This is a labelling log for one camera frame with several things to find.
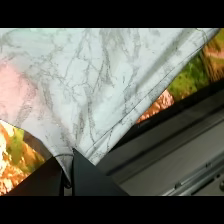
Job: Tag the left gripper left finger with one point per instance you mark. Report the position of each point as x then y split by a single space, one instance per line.
43 181

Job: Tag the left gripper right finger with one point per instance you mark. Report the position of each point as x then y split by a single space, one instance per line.
90 178

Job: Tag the white marbled garment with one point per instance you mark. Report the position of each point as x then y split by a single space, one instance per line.
83 83

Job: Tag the silver frame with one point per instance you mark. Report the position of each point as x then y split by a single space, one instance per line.
173 156

